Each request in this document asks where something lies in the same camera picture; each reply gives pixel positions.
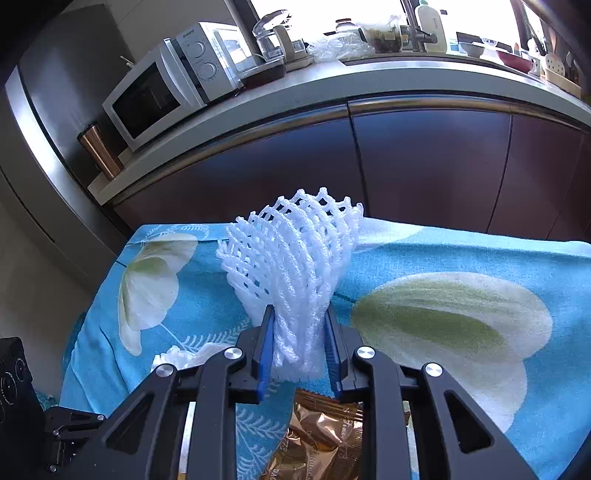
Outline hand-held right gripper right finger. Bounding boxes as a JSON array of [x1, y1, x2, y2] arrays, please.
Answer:
[[323, 308, 539, 480]]

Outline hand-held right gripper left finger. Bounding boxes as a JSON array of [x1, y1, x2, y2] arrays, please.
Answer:
[[69, 307, 278, 480]]

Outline gold snack wrapper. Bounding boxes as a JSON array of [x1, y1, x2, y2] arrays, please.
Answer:
[[268, 388, 368, 480]]

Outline white foam fruit net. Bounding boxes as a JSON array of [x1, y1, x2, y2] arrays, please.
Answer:
[[217, 187, 365, 381]]

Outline blue floral cloth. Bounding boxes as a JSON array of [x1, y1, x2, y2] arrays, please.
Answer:
[[60, 217, 591, 480]]

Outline brown kitchen base cabinet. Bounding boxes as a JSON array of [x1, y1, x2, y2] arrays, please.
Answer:
[[111, 97, 591, 243]]

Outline copper insulated tumbler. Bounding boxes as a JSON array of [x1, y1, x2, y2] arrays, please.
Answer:
[[77, 122, 124, 180]]

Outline white kitchen countertop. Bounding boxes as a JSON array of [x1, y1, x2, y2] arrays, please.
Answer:
[[88, 51, 591, 206]]

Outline dark red bowl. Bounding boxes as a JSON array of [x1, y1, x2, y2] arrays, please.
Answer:
[[240, 60, 288, 90]]

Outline white microwave oven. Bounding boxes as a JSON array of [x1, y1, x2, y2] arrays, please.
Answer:
[[102, 21, 245, 152]]

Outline steel kitchen sink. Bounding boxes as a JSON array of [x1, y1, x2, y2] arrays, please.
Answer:
[[342, 50, 462, 63]]

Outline clear plastic bags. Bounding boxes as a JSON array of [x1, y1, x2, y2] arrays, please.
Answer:
[[307, 34, 377, 62]]

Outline glass electric kettle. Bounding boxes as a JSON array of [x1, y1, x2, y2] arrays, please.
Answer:
[[252, 10, 315, 72]]

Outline glass container with brown contents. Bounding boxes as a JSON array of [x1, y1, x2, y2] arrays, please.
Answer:
[[365, 21, 402, 54]]

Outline grey refrigerator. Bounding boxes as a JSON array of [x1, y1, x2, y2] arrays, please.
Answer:
[[0, 4, 139, 296]]

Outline steel kitchen faucet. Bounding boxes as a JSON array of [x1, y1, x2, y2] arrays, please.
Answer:
[[399, 0, 437, 51]]

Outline white dish soap bottle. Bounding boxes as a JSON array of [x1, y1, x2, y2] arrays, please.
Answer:
[[414, 2, 448, 54]]

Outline red shallow bowl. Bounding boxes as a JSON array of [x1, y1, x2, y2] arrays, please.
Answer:
[[496, 50, 534, 72]]

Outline pale yellow tray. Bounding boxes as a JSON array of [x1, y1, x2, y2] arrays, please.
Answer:
[[542, 69, 583, 97]]

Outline kitchen window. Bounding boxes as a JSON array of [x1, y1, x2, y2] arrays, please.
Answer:
[[231, 0, 546, 47]]

